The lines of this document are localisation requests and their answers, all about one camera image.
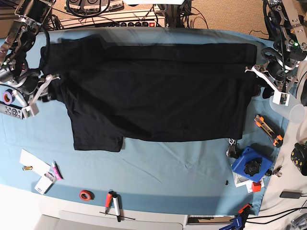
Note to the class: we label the black zip tie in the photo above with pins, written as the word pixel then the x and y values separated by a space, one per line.
pixel 115 215

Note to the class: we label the red handled screwdriver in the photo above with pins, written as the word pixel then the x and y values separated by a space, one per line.
pixel 109 198

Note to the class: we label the light blue table cloth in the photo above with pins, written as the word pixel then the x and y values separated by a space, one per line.
pixel 174 178

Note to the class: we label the red small cube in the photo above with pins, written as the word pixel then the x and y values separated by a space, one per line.
pixel 256 187

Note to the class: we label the translucent plastic cup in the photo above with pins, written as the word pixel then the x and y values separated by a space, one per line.
pixel 295 112

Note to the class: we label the power strip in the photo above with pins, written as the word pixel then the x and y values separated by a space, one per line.
pixel 127 24

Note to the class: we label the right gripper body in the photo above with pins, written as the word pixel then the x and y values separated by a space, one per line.
pixel 30 87

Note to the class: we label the white paper card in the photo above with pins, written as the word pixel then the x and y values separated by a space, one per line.
pixel 38 166

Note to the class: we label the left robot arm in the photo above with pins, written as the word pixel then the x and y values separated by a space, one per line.
pixel 286 30

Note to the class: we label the brass battery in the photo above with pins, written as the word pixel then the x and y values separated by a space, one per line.
pixel 26 168

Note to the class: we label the black remote control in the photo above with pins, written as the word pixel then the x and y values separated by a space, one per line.
pixel 11 110

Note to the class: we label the white small box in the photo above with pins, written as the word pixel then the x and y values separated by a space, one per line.
pixel 45 182

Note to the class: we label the metal carabiner keys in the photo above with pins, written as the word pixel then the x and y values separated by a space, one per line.
pixel 232 149

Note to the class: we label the pink glue tube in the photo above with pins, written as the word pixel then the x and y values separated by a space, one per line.
pixel 56 170

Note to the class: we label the black yellow dotted mug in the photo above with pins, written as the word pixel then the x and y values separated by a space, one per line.
pixel 299 158

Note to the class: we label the blue box with black knob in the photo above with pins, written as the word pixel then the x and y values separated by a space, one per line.
pixel 252 164

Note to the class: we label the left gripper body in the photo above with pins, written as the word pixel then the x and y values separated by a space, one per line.
pixel 276 73

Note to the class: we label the black t-shirt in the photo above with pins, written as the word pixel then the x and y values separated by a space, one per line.
pixel 156 93

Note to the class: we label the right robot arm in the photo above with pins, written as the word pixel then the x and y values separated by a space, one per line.
pixel 31 15

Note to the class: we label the purple tape roll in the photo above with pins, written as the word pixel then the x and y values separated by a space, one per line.
pixel 8 97

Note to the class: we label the blue orange clamp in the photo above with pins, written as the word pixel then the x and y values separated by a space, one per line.
pixel 238 223

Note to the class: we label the black white marker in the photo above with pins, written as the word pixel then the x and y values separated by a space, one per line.
pixel 116 207

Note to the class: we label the red tape roll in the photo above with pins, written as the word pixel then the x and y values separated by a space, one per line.
pixel 86 195

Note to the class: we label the orange black utility knife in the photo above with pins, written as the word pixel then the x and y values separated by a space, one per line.
pixel 275 137

